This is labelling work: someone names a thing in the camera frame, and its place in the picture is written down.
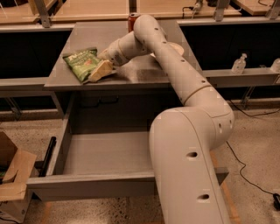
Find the black bar beside drawer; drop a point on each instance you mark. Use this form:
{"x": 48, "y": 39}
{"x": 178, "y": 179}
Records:
{"x": 48, "y": 156}

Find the grey cabinet with top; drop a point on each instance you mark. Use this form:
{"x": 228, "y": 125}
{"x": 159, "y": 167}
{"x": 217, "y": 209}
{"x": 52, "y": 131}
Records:
{"x": 137, "y": 81}

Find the red soda can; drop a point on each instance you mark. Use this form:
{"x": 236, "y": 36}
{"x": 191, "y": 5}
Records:
{"x": 133, "y": 16}

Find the grey side shelf rail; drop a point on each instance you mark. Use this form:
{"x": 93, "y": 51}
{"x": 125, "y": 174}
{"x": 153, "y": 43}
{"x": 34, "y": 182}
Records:
{"x": 251, "y": 77}

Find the white paper bowl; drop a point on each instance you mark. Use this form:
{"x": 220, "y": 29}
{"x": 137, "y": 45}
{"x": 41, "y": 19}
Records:
{"x": 177, "y": 48}

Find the open grey top drawer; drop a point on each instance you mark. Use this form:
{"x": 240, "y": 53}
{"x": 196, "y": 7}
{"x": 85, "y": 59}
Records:
{"x": 98, "y": 165}

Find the black plug on floor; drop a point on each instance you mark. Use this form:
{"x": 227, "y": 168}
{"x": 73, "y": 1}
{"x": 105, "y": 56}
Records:
{"x": 276, "y": 198}

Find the clear sanitizer bottle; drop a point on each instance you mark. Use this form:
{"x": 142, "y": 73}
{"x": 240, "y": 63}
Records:
{"x": 239, "y": 65}

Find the green jalapeno chip bag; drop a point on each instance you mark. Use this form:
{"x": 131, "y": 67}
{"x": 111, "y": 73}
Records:
{"x": 82, "y": 63}

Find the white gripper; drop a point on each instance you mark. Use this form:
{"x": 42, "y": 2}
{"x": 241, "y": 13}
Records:
{"x": 115, "y": 55}

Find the brown cardboard box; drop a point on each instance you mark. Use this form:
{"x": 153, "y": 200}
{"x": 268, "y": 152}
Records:
{"x": 18, "y": 166}

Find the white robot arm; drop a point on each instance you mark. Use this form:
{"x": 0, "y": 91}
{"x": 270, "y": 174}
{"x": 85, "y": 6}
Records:
{"x": 181, "y": 138}

